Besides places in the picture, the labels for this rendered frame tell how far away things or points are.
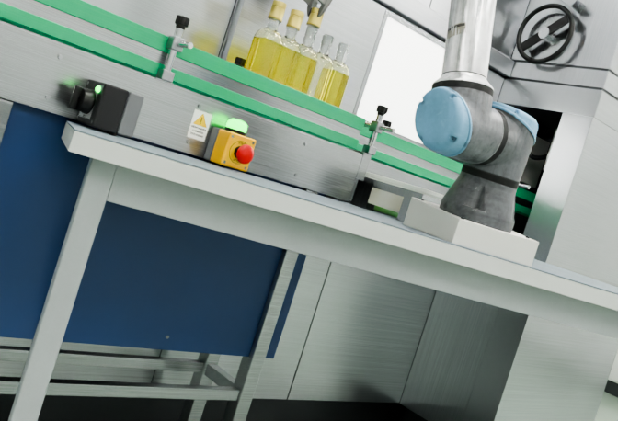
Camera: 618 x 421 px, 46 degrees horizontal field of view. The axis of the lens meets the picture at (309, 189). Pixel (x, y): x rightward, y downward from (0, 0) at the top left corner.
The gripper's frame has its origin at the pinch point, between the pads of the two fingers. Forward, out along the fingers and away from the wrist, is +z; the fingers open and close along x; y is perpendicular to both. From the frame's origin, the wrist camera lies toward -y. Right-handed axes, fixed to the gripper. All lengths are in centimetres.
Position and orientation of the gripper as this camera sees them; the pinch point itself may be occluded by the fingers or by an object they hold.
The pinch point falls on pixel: (317, 13)
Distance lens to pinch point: 185.9
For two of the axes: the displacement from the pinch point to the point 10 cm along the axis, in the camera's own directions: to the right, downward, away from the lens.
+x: 5.8, 2.0, -7.9
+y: -7.5, -2.3, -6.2
